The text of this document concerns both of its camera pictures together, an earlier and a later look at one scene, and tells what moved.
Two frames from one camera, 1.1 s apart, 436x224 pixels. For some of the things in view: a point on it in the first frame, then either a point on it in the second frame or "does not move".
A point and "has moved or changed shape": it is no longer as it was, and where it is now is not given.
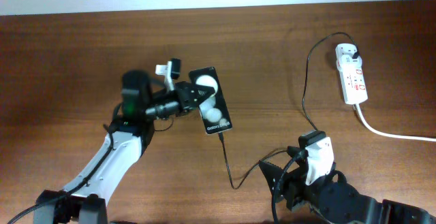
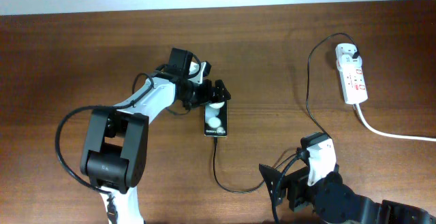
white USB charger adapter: x=344 y=52 does not move
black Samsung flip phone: x=213 y=109 has moved or changed shape
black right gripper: x=295 y=180 does not move
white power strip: x=353 y=84 does not move
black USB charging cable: x=222 y=139 to x=356 y=54
